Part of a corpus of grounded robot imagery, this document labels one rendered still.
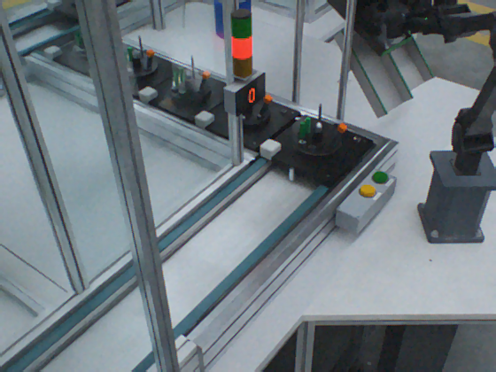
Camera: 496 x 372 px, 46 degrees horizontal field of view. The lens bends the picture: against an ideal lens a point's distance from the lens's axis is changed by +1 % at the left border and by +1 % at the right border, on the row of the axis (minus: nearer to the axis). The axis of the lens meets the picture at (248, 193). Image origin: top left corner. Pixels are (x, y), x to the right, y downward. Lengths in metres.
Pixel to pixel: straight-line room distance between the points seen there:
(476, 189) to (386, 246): 0.27
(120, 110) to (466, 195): 1.04
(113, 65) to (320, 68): 1.70
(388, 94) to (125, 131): 1.27
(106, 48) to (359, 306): 0.98
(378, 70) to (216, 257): 0.81
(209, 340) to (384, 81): 1.02
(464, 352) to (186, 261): 1.38
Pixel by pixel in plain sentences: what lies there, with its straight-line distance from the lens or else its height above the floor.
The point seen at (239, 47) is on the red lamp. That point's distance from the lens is 1.44.
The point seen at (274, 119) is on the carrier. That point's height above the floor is 0.97.
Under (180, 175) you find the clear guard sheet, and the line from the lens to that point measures 1.49.
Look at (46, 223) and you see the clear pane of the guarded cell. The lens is 0.73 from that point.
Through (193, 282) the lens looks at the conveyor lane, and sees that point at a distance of 1.43.
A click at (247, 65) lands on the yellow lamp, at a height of 1.29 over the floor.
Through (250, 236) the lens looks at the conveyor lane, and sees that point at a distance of 1.52.
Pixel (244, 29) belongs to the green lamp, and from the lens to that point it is 1.42.
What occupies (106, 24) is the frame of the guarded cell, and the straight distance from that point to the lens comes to 0.68.
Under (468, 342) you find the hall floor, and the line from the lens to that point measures 2.56.
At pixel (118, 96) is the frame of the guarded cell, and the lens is 0.71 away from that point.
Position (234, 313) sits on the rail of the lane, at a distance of 1.31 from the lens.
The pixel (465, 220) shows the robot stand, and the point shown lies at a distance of 1.62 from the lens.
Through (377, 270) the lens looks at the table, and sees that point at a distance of 1.55.
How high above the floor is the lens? 2.00
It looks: 41 degrees down
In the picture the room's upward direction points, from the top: 1 degrees counter-clockwise
